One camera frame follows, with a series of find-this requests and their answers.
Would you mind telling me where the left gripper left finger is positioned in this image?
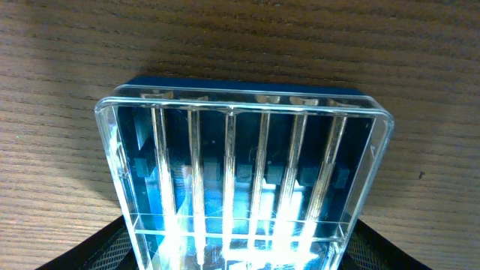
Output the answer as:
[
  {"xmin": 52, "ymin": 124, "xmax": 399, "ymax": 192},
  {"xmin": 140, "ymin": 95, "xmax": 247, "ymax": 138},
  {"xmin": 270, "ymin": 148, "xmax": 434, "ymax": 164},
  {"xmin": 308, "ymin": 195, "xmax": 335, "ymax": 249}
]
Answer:
[{"xmin": 38, "ymin": 216, "xmax": 137, "ymax": 270}]

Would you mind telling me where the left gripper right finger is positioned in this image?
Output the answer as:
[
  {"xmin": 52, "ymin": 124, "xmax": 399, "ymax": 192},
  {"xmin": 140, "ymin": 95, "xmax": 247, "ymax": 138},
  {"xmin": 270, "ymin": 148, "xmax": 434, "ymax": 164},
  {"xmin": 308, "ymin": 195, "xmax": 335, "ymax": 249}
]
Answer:
[{"xmin": 339, "ymin": 220, "xmax": 431, "ymax": 270}]

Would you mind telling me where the blue precision screwdriver set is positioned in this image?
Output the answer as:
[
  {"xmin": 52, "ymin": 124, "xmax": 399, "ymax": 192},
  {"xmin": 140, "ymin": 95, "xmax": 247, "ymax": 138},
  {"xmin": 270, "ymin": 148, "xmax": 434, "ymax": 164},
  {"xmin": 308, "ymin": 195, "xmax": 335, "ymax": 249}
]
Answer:
[{"xmin": 94, "ymin": 77, "xmax": 395, "ymax": 269}]

